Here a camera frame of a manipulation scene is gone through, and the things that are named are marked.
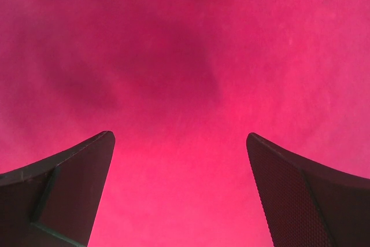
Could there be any magenta red t-shirt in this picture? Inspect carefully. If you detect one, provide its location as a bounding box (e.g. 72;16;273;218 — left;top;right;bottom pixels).
1;0;369;246

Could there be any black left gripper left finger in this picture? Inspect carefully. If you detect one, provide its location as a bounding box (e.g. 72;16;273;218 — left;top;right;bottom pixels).
1;131;115;246

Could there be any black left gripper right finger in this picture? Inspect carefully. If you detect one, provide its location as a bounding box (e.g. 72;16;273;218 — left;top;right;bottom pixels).
246;133;369;246

